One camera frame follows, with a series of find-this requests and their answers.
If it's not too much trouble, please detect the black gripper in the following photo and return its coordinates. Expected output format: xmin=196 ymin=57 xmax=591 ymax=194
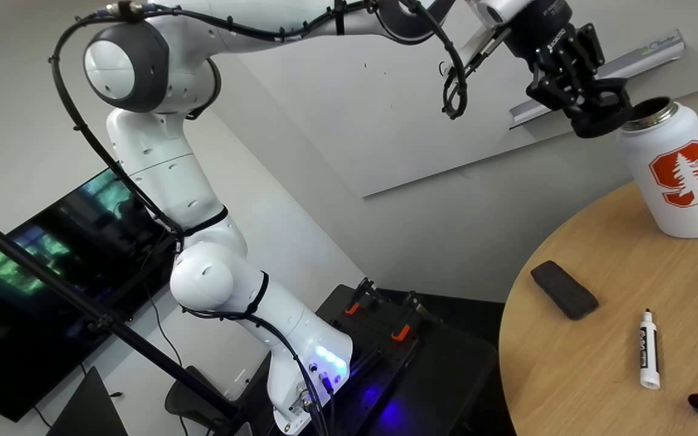
xmin=503 ymin=0 xmax=636 ymax=122

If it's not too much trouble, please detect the white bottle with red logo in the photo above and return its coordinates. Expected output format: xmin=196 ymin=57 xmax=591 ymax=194
xmin=615 ymin=94 xmax=698 ymax=241

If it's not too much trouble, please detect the silver whiteboard tray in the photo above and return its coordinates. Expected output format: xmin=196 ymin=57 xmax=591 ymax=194
xmin=507 ymin=29 xmax=689 ymax=132

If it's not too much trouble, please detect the round wooden table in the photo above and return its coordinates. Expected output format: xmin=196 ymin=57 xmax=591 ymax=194
xmin=497 ymin=144 xmax=698 ymax=436

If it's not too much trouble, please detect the white marker pen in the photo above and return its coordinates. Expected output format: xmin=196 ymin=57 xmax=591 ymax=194
xmin=638 ymin=305 xmax=663 ymax=393

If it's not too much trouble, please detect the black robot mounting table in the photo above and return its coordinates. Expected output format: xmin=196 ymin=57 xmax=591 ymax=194
xmin=297 ymin=282 xmax=503 ymax=436

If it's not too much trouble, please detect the black stand pole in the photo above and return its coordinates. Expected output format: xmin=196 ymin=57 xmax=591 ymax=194
xmin=0 ymin=220 xmax=247 ymax=431

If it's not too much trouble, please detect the black angular stand foot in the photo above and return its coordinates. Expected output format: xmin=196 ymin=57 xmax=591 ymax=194
xmin=43 ymin=366 xmax=131 ymax=436

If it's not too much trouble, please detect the black computer monitor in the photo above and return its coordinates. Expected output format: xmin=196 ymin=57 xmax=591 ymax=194
xmin=0 ymin=164 xmax=187 ymax=425

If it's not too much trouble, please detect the white wall whiteboard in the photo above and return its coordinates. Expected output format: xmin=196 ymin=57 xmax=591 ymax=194
xmin=222 ymin=0 xmax=698 ymax=202

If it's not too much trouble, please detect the black clamp with orange handle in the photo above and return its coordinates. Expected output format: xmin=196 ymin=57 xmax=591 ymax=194
xmin=388 ymin=294 xmax=426 ymax=349
xmin=340 ymin=277 xmax=382 ymax=323

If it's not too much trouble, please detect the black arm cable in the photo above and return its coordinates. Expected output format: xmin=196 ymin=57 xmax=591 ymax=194
xmin=45 ymin=0 xmax=497 ymax=237

